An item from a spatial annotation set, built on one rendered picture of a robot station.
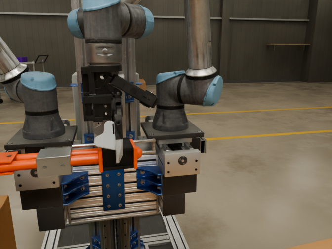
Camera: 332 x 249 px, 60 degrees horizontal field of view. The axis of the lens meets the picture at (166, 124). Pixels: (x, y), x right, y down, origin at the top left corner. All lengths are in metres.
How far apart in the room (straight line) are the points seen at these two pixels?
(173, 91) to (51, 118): 0.46
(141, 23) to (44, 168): 0.38
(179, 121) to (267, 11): 12.00
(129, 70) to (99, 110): 0.66
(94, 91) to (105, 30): 0.13
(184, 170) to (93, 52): 0.60
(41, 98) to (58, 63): 10.15
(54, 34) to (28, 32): 0.82
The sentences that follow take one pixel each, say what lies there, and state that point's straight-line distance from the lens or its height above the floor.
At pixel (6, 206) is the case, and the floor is 0.93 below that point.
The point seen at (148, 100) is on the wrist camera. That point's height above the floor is 1.24.
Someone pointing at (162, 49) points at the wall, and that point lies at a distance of 11.37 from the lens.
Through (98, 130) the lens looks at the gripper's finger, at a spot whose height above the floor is 1.16.
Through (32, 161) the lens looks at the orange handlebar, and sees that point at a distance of 0.67.
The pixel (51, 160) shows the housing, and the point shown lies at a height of 1.13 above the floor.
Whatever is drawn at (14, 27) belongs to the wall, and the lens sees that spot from 11.51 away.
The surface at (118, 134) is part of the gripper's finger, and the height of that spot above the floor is 1.18.
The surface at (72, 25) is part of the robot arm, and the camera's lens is 0.80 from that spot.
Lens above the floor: 1.35
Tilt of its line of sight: 15 degrees down
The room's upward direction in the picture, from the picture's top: straight up
